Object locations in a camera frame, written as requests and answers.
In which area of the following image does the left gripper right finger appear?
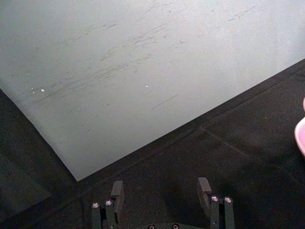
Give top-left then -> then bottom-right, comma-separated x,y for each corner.
197,177 -> 236,229

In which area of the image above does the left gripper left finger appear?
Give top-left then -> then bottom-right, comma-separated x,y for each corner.
91,180 -> 126,229

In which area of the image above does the black table cloth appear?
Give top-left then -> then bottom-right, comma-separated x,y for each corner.
0,58 -> 305,229

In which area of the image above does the black hanging cloth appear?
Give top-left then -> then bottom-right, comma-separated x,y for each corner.
0,87 -> 79,215

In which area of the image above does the pink bowl with handle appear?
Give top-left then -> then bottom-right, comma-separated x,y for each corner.
294,96 -> 305,158

